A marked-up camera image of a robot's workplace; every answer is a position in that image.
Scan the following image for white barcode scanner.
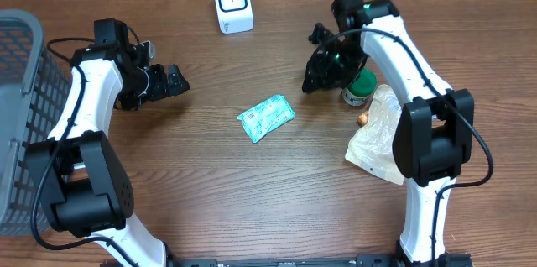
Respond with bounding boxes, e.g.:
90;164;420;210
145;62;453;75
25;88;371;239
215;0;254;34

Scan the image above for green lid clear jar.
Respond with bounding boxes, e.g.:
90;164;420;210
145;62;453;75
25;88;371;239
341;69;377;107

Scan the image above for mint green wipes pack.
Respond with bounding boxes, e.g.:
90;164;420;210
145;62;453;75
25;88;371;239
237;94;295;144

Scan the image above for orange tissue pack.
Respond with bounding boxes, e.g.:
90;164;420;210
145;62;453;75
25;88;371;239
357;111;369;127

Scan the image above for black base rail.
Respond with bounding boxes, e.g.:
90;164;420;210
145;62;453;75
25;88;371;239
170;254;474;267

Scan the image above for dark grey mesh basket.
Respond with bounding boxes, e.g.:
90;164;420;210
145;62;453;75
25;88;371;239
1;9;70;237

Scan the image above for clear bag bread package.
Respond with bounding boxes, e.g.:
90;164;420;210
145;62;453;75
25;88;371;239
345;84;404;186

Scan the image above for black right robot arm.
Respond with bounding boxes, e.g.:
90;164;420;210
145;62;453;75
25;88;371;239
302;0;474;266

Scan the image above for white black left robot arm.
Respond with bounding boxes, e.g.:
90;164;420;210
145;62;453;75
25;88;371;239
26;18;190;266

